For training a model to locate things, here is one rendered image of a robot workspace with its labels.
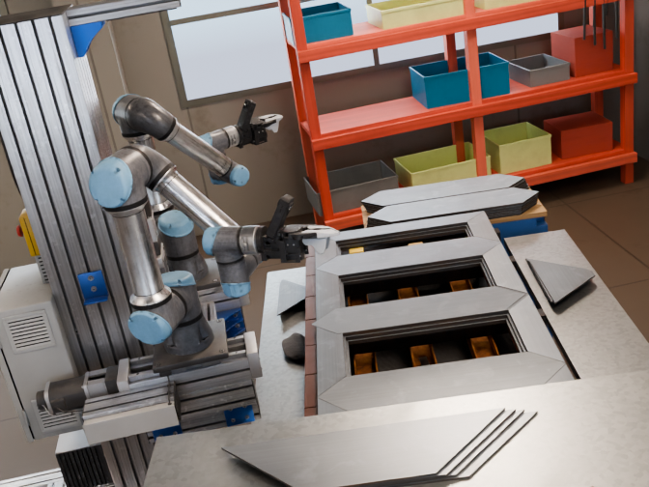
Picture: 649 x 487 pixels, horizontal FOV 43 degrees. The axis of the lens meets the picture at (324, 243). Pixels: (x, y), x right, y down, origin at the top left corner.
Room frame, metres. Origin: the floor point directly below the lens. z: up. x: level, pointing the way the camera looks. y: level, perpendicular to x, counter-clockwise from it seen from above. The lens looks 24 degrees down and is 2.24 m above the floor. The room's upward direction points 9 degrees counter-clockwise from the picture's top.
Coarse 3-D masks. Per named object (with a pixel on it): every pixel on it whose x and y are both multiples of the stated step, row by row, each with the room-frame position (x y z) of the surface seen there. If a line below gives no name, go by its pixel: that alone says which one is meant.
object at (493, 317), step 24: (360, 240) 3.18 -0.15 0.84; (384, 240) 3.17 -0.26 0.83; (408, 240) 3.16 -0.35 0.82; (432, 264) 2.83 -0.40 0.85; (456, 264) 2.82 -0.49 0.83; (480, 264) 2.80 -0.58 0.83; (504, 288) 2.53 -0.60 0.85; (504, 312) 2.38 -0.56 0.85; (360, 336) 2.40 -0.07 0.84; (384, 336) 2.38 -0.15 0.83
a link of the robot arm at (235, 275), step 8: (248, 256) 2.01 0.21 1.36; (224, 264) 1.94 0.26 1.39; (232, 264) 1.93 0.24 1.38; (240, 264) 1.95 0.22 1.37; (248, 264) 1.99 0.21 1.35; (256, 264) 2.02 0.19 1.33; (224, 272) 1.94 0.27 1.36; (232, 272) 1.93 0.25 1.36; (240, 272) 1.94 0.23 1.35; (248, 272) 1.97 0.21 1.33; (224, 280) 1.94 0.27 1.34; (232, 280) 1.93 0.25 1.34; (240, 280) 1.94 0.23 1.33; (248, 280) 1.96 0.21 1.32; (224, 288) 1.95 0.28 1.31; (232, 288) 1.93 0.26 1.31; (240, 288) 1.94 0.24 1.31; (248, 288) 1.95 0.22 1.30; (232, 296) 1.94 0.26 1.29; (240, 296) 1.94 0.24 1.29
